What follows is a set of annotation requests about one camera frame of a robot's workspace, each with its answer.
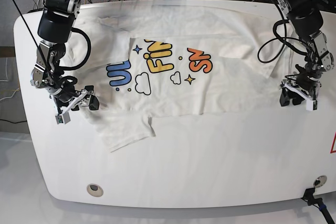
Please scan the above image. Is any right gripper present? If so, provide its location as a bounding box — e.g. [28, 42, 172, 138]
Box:
[49, 85, 100, 114]

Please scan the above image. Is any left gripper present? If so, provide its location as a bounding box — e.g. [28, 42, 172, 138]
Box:
[279, 73, 321, 106]

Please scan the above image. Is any white printed T-shirt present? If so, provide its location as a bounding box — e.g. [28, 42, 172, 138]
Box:
[71, 5, 292, 152]

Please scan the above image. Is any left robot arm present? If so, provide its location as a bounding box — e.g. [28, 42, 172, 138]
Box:
[270, 0, 335, 111]

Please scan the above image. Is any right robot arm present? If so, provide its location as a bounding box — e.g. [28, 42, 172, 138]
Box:
[31, 0, 99, 116]

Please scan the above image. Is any red white warning sticker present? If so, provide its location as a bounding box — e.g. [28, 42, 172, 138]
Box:
[330, 133, 336, 154]

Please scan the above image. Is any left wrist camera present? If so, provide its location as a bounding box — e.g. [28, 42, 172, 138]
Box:
[306, 99, 318, 111]

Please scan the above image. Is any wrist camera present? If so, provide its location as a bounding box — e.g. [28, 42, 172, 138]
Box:
[55, 112, 70, 124]
[306, 99, 318, 111]

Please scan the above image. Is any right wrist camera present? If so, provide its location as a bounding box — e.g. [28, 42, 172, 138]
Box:
[55, 112, 70, 124]

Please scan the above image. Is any left table cable grommet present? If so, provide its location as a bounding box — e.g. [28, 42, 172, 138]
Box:
[87, 184, 103, 197]

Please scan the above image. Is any table cable grommet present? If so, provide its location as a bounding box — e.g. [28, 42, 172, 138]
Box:
[87, 184, 103, 197]
[313, 175, 328, 188]

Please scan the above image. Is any right table cable grommet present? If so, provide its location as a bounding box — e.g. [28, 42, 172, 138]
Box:
[313, 175, 328, 188]

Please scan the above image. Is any white cable on floor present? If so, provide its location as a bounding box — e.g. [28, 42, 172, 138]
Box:
[0, 56, 22, 101]

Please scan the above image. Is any black camera clamp mount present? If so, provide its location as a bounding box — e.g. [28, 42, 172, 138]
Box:
[301, 188, 335, 224]

